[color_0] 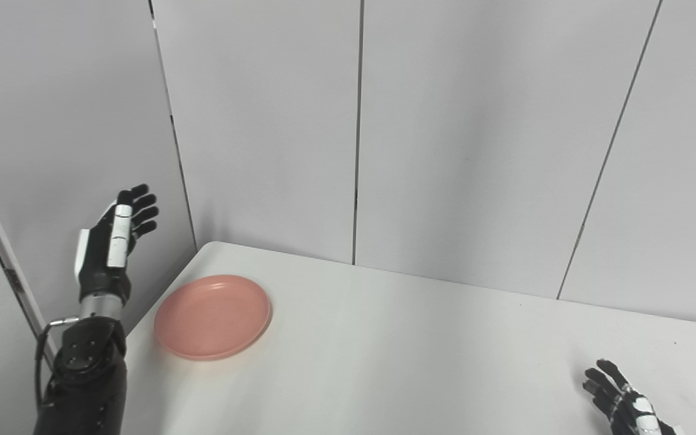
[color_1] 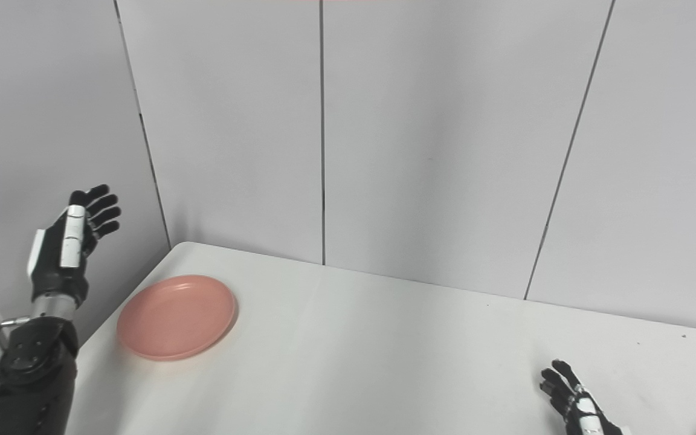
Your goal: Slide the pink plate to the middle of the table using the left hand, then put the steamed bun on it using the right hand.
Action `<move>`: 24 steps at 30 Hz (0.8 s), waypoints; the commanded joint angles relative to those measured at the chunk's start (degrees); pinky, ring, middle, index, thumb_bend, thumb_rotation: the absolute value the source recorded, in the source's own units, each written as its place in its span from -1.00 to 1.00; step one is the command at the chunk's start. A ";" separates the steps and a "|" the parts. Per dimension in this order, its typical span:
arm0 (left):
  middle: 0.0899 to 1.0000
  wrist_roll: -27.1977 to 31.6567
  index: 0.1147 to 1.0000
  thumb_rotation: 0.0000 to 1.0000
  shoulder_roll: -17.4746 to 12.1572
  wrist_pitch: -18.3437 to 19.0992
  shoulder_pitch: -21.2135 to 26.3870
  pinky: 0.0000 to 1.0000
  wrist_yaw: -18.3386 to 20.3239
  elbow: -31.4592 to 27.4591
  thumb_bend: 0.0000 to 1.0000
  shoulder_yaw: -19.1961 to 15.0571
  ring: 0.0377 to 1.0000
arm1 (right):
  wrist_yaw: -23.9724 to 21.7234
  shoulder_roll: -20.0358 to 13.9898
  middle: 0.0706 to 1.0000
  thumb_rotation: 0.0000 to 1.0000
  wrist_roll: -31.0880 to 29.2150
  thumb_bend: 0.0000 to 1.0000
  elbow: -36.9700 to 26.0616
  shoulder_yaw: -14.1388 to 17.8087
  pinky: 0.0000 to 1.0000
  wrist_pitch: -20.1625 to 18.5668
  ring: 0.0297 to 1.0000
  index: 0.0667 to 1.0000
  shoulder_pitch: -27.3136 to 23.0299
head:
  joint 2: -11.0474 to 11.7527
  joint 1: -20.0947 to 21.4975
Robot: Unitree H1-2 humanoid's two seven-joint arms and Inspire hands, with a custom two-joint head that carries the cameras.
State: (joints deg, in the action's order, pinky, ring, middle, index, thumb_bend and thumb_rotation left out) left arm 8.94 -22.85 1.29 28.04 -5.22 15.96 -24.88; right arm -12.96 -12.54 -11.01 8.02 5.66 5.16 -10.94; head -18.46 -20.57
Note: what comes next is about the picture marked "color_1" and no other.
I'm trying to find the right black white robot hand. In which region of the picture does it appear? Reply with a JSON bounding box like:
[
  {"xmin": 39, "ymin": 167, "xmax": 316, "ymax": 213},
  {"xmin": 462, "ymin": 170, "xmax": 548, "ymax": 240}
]
[{"xmin": 540, "ymin": 359, "xmax": 627, "ymax": 435}]

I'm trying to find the pink round plate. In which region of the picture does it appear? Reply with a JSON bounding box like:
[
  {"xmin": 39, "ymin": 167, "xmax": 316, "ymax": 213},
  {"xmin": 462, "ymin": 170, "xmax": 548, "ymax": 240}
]
[{"xmin": 117, "ymin": 275, "xmax": 239, "ymax": 362}]

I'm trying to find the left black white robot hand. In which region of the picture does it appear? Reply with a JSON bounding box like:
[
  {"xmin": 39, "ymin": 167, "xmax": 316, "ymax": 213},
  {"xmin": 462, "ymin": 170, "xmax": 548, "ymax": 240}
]
[{"xmin": 27, "ymin": 184, "xmax": 122, "ymax": 310}]

